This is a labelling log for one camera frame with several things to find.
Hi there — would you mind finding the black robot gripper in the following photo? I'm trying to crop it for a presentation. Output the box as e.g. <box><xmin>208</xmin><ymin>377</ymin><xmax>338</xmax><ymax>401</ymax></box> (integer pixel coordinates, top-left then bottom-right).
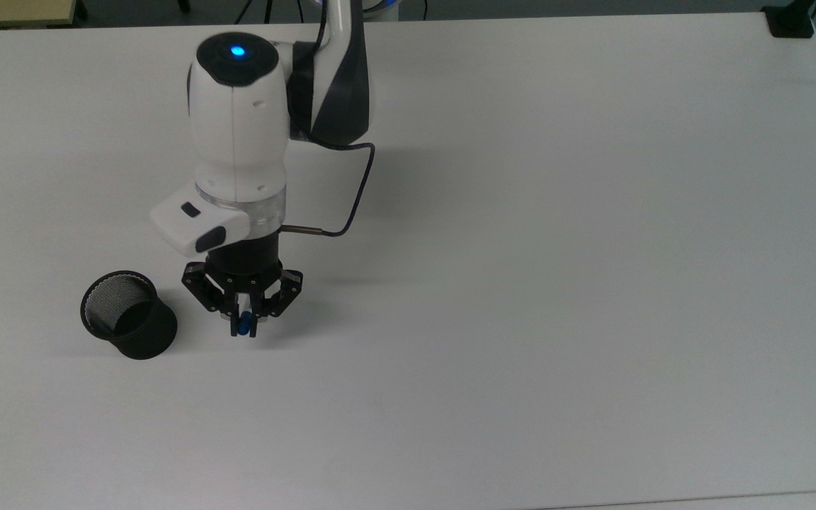
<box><xmin>181</xmin><ymin>230</ymin><xmax>305</xmax><ymax>339</ymax></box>

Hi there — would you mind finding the black mesh pen cup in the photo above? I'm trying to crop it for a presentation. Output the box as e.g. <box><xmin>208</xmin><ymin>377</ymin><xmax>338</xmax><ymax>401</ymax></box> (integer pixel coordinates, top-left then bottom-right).
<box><xmin>80</xmin><ymin>269</ymin><xmax>179</xmax><ymax>361</ymax></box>

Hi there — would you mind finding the wooden desk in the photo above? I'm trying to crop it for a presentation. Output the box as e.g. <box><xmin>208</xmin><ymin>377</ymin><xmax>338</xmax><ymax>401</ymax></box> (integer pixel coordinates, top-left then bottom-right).
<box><xmin>0</xmin><ymin>0</ymin><xmax>80</xmax><ymax>30</ymax></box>

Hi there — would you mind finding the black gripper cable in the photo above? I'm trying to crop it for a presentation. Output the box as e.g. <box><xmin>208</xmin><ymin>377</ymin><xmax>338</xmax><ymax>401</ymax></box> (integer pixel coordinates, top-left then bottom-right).
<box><xmin>280</xmin><ymin>140</ymin><xmax>378</xmax><ymax>239</ymax></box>

